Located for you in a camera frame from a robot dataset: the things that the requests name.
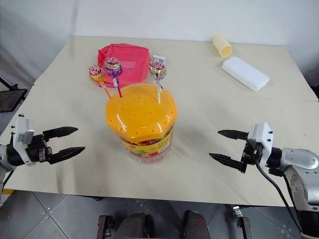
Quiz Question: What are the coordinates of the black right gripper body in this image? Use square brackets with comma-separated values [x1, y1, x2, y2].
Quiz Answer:
[240, 139, 264, 167]

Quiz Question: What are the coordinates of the small white wrapped packet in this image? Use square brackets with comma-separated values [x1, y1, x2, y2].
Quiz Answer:
[151, 54, 166, 65]

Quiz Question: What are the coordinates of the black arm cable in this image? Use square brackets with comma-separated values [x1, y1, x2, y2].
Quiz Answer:
[1, 169, 15, 194]
[254, 159, 304, 233]

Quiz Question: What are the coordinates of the pale yellow plastic cup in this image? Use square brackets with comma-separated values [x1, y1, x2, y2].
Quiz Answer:
[212, 34, 234, 59]

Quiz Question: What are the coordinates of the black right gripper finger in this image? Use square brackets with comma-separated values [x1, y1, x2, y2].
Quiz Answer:
[208, 152, 248, 174]
[217, 129, 250, 141]

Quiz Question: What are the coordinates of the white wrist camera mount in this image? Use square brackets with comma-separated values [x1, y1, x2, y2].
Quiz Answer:
[11, 116, 35, 167]
[248, 121, 275, 168]

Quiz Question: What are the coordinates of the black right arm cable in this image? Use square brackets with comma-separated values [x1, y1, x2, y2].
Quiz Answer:
[254, 159, 304, 233]

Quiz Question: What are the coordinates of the red lollipop orange stick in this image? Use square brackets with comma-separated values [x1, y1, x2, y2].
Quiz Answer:
[88, 64, 113, 100]

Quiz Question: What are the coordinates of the red brown lollipop white stick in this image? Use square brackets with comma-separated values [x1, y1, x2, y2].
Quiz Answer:
[149, 62, 167, 104]

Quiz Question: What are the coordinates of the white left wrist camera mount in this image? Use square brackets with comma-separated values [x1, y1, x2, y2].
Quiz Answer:
[11, 116, 35, 167]

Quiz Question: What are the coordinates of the black mesh stand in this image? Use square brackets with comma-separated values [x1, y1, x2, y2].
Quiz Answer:
[0, 76, 28, 115]

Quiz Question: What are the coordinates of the clear candy jar orange lid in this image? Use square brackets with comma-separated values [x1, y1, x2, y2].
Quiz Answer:
[105, 82, 178, 165]

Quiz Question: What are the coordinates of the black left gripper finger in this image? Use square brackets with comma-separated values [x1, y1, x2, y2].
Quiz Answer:
[42, 126, 79, 141]
[46, 146, 86, 165]

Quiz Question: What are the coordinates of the dark metal table bracket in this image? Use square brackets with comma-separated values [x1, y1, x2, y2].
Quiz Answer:
[232, 205, 251, 239]
[97, 215, 113, 239]

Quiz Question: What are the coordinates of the purple lollipop red stick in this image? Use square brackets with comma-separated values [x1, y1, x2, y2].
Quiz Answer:
[103, 57, 124, 99]

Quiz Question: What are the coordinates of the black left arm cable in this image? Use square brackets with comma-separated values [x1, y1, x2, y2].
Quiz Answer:
[1, 169, 15, 194]

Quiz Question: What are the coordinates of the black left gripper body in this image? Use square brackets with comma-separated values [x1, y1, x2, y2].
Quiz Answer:
[24, 133, 53, 164]

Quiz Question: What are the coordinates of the dark rounded shape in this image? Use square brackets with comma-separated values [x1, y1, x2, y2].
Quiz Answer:
[182, 210, 210, 239]
[119, 211, 154, 239]

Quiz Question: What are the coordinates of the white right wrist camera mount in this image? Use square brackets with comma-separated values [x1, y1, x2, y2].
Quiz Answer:
[248, 121, 275, 168]

